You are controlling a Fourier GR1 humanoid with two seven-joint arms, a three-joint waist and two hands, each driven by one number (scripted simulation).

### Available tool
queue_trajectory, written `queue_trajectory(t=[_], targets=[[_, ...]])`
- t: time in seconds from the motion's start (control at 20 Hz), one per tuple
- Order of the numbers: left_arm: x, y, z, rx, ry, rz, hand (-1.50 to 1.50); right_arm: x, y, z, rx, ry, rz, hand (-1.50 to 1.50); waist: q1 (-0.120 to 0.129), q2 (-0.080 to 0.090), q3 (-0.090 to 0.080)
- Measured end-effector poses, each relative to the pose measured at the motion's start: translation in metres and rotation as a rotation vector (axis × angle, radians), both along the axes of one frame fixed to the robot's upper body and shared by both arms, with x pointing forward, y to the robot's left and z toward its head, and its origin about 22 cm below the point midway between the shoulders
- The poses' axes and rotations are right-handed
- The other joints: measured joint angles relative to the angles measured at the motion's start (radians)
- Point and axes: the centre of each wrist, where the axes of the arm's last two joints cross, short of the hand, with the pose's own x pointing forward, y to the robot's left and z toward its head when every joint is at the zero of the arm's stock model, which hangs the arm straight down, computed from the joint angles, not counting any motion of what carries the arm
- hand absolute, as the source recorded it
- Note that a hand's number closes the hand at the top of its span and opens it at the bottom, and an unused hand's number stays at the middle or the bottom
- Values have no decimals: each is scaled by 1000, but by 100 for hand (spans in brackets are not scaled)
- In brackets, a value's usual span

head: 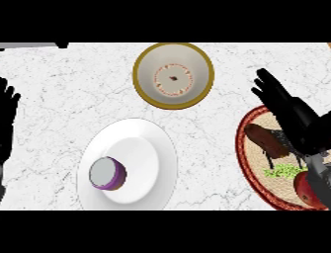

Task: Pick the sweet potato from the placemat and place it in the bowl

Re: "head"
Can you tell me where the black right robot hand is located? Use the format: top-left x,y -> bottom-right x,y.
251,67 -> 331,157

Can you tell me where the brown sweet potato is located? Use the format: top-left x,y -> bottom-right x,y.
243,123 -> 292,159

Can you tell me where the round red-rimmed woven placemat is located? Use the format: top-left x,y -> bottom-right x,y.
234,104 -> 331,211

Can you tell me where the gold-rimmed grey bowl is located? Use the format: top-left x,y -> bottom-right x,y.
132,42 -> 217,111

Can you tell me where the red apple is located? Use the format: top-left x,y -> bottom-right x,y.
292,171 -> 329,210

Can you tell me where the grey appliance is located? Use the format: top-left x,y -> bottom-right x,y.
0,42 -> 70,51

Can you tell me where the white oval plate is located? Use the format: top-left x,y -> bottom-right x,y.
76,118 -> 180,211

